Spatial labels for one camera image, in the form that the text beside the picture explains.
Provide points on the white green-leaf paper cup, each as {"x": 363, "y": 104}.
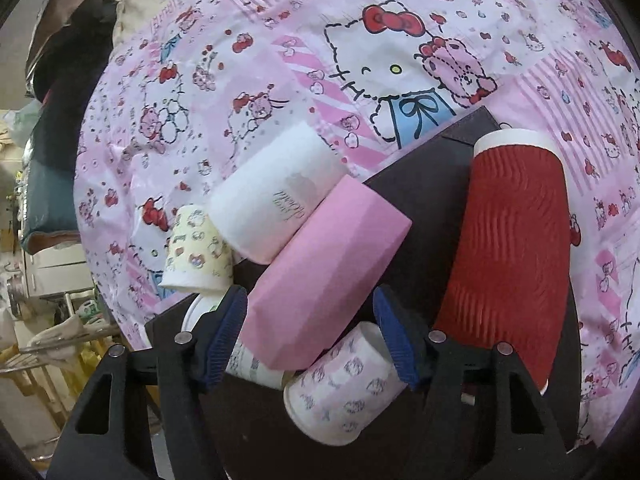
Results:
{"x": 242, "y": 363}

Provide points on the pink Hello Kitty sheet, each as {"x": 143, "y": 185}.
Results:
{"x": 207, "y": 83}

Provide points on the white Hello Kitty cup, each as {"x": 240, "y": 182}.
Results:
{"x": 345, "y": 390}

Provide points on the plain white paper cup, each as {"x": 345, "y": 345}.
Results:
{"x": 259, "y": 208}

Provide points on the black clothes pile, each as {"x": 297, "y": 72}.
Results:
{"x": 70, "y": 46}

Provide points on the yellow patterned paper cup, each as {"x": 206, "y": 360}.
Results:
{"x": 198, "y": 258}

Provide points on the red ribbed paper cup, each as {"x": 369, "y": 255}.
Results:
{"x": 511, "y": 274}

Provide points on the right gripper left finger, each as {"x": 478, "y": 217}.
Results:
{"x": 108, "y": 436}

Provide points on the teal bed footboard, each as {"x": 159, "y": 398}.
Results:
{"x": 48, "y": 212}

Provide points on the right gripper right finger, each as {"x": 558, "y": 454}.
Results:
{"x": 400, "y": 334}

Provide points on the black square board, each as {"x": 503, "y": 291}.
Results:
{"x": 253, "y": 437}

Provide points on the pink faceted paper cup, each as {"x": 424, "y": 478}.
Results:
{"x": 305, "y": 299}

